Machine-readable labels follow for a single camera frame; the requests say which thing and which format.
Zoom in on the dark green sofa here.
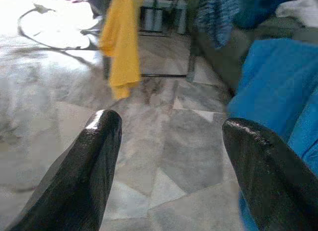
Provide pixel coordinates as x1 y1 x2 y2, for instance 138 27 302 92
193 17 318 92

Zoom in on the blue garment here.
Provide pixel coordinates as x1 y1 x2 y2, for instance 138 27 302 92
227 38 318 231

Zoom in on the blue storage box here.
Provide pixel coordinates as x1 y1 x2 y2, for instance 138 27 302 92
231 0 294 29

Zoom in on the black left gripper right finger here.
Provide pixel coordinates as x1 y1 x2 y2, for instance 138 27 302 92
222 117 318 231

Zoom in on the white crumpled cloth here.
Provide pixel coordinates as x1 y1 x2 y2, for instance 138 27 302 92
275 0 318 27

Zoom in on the black metal drying rack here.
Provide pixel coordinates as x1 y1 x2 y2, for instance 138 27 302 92
86 0 199 82

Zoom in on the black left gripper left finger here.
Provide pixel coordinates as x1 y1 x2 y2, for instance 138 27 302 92
4 109 123 231

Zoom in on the blue plaid shirt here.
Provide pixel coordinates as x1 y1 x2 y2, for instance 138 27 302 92
195 0 240 49

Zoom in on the white wire frame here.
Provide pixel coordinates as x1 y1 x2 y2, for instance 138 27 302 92
17 0 105 68

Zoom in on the yellow shirt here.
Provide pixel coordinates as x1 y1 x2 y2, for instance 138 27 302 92
98 0 144 100

